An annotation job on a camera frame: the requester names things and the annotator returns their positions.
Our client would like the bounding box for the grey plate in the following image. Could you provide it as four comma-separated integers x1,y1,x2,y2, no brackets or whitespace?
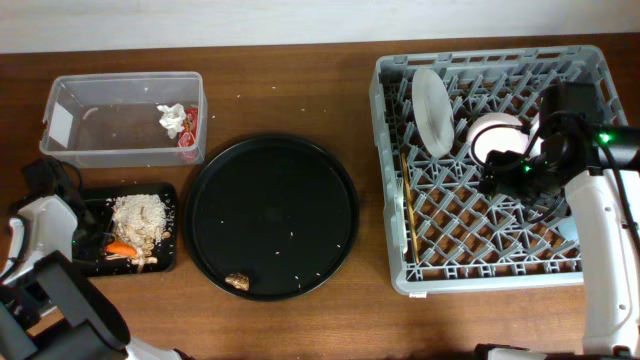
412,68,455,159

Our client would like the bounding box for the black round tray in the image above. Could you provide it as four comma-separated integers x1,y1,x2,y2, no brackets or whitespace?
182,133,361,302

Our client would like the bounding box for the black rectangular tray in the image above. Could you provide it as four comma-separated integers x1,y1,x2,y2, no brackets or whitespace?
73,183,179,277

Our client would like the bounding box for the clear plastic waste bin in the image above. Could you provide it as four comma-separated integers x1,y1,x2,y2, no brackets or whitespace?
39,71,208,168

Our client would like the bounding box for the brown food scrap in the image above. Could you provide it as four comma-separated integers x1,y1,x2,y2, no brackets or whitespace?
225,273,250,291

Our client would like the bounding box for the red snack wrapper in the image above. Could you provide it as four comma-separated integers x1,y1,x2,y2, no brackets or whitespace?
177,107,199,147

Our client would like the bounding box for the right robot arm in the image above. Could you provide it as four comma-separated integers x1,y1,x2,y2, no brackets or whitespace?
479,82,639,359

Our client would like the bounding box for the white tissue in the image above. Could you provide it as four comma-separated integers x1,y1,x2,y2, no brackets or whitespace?
156,104,187,139

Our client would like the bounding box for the white plastic fork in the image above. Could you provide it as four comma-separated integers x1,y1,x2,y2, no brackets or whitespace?
395,177,408,256

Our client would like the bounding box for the blue plastic cup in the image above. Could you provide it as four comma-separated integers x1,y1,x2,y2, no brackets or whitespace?
555,216,579,244

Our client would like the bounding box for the grey dishwasher rack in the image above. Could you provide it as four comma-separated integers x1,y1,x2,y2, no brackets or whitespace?
369,45,626,297

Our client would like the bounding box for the pile of rice and shells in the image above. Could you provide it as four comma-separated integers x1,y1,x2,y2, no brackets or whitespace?
105,194,171,273

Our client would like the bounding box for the small white bowl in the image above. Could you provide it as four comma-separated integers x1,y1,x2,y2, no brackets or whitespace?
529,114,543,157

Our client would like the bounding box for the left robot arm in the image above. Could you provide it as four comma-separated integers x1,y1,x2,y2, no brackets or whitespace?
1,157,186,359

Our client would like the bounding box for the orange carrot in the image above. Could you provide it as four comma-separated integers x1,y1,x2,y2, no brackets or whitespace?
105,241,137,257

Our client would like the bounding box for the wooden chopstick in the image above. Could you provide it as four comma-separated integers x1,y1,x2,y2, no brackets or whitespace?
401,152,420,265

